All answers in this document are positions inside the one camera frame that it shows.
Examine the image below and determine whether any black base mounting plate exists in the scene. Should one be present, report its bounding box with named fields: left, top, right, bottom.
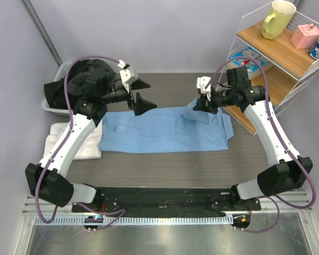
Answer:
left=85, top=187, right=261, bottom=218

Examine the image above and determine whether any white plastic laundry basket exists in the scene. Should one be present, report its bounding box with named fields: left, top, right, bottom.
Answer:
left=41, top=62, right=75, bottom=115

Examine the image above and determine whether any black dark clothes pile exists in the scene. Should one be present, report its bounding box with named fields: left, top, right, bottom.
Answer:
left=44, top=59, right=116, bottom=109

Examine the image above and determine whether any blue white tissue pack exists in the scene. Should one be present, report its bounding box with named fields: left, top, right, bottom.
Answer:
left=226, top=47, right=274, bottom=79

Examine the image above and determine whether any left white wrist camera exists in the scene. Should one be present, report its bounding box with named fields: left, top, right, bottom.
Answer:
left=117, top=59, right=138, bottom=93

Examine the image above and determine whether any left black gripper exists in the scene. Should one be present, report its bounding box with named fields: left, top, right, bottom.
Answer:
left=100, top=79, right=156, bottom=115

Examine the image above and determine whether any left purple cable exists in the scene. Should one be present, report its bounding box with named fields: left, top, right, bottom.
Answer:
left=34, top=55, right=127, bottom=231

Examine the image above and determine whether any folded white shirt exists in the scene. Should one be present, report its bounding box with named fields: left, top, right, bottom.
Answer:
left=43, top=122, right=103, bottom=160

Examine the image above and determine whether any white wire wooden shelf rack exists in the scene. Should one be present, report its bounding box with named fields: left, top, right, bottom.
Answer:
left=220, top=0, right=319, bottom=133

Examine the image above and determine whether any aluminium slotted cable rail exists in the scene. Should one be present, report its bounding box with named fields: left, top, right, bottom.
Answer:
left=33, top=215, right=234, bottom=226

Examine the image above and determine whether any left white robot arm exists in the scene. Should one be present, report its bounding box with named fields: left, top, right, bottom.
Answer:
left=25, top=65, right=157, bottom=212

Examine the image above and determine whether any light blue long sleeve shirt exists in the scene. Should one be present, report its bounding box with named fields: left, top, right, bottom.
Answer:
left=99, top=99, right=234, bottom=154

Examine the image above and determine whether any pink cube power adapter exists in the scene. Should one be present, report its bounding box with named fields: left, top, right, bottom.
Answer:
left=291, top=23, right=319, bottom=49

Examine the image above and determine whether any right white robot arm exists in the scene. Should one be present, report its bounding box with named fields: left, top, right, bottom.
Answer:
left=193, top=67, right=313, bottom=210

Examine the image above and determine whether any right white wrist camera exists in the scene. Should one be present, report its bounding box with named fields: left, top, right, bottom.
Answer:
left=196, top=76, right=211, bottom=100

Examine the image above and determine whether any yellow green ceramic mug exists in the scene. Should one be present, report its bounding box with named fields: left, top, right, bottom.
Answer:
left=261, top=1, right=297, bottom=40

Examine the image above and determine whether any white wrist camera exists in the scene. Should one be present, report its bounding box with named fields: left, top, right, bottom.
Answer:
left=117, top=59, right=138, bottom=93
left=196, top=76, right=211, bottom=100

